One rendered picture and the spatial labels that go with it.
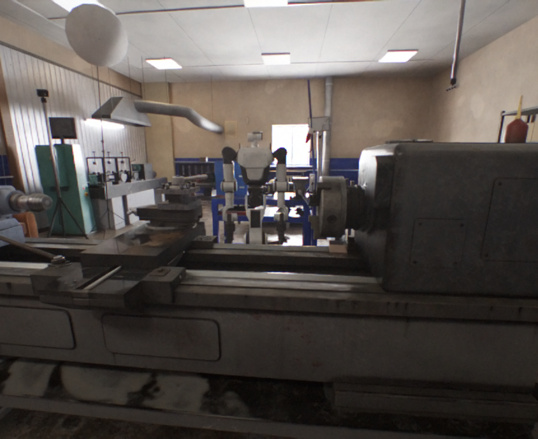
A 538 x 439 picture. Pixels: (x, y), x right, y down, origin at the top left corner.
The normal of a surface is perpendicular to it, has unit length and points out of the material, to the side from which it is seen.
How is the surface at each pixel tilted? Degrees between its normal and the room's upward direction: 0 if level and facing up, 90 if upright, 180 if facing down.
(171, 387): 0
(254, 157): 90
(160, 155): 90
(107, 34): 111
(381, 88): 90
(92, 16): 94
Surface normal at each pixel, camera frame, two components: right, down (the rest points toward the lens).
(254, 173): 0.04, 0.22
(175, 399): 0.00, -0.97
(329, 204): -0.09, -0.03
